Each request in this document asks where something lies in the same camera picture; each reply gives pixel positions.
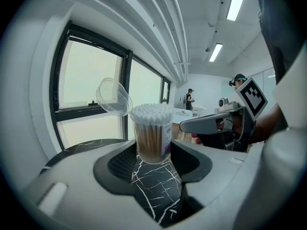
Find clear plastic lid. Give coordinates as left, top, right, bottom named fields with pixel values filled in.
left=95, top=77, right=133, bottom=117

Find narrow black-framed window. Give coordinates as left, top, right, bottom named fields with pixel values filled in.
left=160, top=76, right=172, bottom=104

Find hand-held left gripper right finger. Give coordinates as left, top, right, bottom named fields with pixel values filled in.
left=170, top=139, right=262, bottom=208

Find white ceiling pipes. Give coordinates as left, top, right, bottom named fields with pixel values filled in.
left=54, top=0, right=192, bottom=83

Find person's black shirt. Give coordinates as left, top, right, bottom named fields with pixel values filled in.
left=249, top=0, right=303, bottom=85

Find large black-framed window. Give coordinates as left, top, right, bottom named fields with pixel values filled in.
left=48, top=20, right=134, bottom=151

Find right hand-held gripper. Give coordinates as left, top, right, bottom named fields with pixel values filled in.
left=179, top=76, right=269, bottom=152

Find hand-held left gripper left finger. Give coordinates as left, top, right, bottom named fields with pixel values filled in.
left=22, top=139, right=164, bottom=230

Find long ceiling light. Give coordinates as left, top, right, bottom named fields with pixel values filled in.
left=209, top=42, right=224, bottom=63
left=226, top=0, right=248, bottom=22

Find white table with wooden legs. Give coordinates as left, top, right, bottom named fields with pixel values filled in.
left=171, top=107, right=217, bottom=125

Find white chair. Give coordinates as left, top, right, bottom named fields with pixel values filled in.
left=191, top=106, right=210, bottom=117

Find person's right hand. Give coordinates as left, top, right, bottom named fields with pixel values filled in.
left=191, top=117, right=241, bottom=146

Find person's right forearm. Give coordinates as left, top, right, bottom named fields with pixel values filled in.
left=249, top=101, right=289, bottom=145

